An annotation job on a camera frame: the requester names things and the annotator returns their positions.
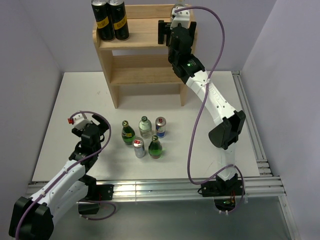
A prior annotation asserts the black tall can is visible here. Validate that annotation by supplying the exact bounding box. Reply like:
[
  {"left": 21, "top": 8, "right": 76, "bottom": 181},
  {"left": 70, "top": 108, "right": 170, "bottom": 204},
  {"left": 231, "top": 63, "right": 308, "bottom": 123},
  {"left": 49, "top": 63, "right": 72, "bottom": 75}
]
[
  {"left": 108, "top": 0, "right": 130, "bottom": 41},
  {"left": 91, "top": 0, "right": 115, "bottom": 42}
]

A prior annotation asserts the clear soda bottle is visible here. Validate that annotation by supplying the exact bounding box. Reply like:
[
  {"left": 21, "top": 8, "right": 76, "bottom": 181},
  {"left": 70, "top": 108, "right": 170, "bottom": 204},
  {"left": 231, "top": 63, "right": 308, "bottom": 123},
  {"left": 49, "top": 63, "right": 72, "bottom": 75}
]
[{"left": 170, "top": 0, "right": 186, "bottom": 18}]

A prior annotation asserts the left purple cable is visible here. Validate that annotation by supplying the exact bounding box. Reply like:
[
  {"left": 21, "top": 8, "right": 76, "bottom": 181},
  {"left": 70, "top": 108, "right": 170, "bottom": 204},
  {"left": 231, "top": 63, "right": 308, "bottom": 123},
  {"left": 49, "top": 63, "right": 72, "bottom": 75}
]
[{"left": 14, "top": 110, "right": 118, "bottom": 240}]

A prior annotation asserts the aluminium rail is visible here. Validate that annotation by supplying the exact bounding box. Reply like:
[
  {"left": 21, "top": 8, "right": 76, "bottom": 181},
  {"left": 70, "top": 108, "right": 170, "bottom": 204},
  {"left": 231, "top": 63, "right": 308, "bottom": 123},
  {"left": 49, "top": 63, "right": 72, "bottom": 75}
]
[
  {"left": 231, "top": 71, "right": 273, "bottom": 177},
  {"left": 97, "top": 176, "right": 287, "bottom": 203}
]

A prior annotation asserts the right aluminium rail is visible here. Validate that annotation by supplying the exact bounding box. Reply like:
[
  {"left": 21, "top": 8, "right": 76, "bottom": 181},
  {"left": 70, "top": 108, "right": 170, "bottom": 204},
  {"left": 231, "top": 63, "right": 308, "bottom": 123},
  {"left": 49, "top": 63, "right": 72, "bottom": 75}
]
[{"left": 231, "top": 71, "right": 273, "bottom": 177}]

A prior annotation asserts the green bottle yellow label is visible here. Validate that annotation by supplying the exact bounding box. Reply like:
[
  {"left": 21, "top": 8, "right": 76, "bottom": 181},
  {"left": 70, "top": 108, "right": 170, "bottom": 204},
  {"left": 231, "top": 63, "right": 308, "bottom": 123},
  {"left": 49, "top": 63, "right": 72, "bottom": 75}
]
[{"left": 121, "top": 120, "right": 136, "bottom": 145}]

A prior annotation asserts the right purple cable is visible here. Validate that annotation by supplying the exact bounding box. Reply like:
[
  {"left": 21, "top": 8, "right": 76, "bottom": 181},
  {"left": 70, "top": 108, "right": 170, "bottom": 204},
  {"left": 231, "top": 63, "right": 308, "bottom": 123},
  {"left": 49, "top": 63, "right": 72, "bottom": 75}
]
[{"left": 174, "top": 5, "right": 246, "bottom": 215}]

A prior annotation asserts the right black tall can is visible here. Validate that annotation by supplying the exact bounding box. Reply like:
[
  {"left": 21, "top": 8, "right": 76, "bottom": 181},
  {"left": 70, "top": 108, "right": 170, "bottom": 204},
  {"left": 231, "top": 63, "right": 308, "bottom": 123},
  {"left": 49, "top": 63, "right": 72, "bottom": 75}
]
[{"left": 108, "top": 0, "right": 130, "bottom": 41}]

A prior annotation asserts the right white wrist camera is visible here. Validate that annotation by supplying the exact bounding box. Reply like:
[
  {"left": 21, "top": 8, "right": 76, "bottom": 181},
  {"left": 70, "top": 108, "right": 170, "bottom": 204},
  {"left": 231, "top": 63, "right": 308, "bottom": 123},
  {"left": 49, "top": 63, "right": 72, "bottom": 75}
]
[{"left": 170, "top": 5, "right": 190, "bottom": 29}]

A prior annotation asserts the clear bottle green cap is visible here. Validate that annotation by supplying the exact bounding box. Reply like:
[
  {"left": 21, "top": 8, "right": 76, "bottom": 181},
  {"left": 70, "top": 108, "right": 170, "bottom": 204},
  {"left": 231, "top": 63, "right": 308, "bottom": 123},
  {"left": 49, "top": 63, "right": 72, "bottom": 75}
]
[{"left": 138, "top": 116, "right": 152, "bottom": 139}]

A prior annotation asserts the purple cable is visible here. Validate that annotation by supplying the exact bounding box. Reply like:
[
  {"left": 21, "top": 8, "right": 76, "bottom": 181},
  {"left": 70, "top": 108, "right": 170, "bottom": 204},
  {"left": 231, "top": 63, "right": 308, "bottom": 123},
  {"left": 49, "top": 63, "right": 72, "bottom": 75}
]
[
  {"left": 14, "top": 110, "right": 118, "bottom": 240},
  {"left": 174, "top": 5, "right": 246, "bottom": 215}
]

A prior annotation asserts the front aluminium rail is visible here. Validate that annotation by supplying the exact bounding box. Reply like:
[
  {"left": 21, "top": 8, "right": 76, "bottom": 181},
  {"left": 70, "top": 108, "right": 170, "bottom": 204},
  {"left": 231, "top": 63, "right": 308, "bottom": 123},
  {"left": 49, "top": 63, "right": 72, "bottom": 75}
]
[{"left": 97, "top": 176, "right": 287, "bottom": 203}]

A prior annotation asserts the green glass bottle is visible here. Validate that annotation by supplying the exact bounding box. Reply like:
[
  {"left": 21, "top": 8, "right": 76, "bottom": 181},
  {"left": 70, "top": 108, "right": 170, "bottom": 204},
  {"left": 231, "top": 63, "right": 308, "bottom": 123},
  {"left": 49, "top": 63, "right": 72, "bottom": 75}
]
[{"left": 148, "top": 135, "right": 163, "bottom": 159}]

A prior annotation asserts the left black tall can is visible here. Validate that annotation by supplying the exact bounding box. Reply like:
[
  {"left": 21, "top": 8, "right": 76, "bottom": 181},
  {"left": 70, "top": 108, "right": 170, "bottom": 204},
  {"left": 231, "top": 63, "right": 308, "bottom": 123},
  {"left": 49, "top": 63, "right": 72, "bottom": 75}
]
[{"left": 91, "top": 0, "right": 115, "bottom": 42}]

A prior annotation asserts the blue silver energy can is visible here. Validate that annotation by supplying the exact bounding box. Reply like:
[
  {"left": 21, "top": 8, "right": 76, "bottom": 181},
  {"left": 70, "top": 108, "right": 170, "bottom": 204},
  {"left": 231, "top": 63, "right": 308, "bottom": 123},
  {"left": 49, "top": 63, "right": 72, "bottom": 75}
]
[{"left": 155, "top": 116, "right": 167, "bottom": 138}]

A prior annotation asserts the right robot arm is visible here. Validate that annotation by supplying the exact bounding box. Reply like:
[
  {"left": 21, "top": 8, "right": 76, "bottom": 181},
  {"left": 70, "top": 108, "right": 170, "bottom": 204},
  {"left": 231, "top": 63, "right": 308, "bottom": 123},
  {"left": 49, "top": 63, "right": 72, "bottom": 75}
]
[{"left": 158, "top": 20, "right": 246, "bottom": 195}]

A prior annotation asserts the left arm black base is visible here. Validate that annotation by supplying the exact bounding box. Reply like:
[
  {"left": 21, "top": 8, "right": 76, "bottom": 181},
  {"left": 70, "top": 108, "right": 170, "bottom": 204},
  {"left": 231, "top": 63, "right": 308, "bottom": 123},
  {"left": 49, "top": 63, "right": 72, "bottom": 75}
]
[{"left": 78, "top": 181, "right": 114, "bottom": 216}]

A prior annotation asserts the wooden three-tier shelf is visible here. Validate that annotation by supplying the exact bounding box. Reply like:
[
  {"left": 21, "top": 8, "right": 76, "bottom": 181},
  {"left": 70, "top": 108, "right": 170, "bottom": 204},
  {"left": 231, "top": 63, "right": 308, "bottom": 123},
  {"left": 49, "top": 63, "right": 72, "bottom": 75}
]
[{"left": 92, "top": 4, "right": 188, "bottom": 108}]

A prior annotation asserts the silver can red tab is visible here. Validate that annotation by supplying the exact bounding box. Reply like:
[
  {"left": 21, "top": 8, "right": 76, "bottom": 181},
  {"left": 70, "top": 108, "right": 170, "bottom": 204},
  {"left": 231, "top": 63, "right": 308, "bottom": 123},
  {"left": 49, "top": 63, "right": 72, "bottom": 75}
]
[{"left": 132, "top": 137, "right": 146, "bottom": 158}]

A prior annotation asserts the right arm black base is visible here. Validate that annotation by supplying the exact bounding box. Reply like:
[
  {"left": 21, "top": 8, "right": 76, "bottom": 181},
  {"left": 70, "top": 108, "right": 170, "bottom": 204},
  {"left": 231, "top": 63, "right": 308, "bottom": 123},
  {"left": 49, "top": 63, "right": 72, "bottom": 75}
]
[{"left": 197, "top": 180, "right": 244, "bottom": 197}]

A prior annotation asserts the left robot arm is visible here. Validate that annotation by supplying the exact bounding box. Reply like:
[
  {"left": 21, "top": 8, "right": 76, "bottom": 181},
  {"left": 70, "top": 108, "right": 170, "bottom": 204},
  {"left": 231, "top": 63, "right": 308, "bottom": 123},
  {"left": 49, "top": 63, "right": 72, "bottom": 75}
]
[{"left": 8, "top": 111, "right": 111, "bottom": 240}]

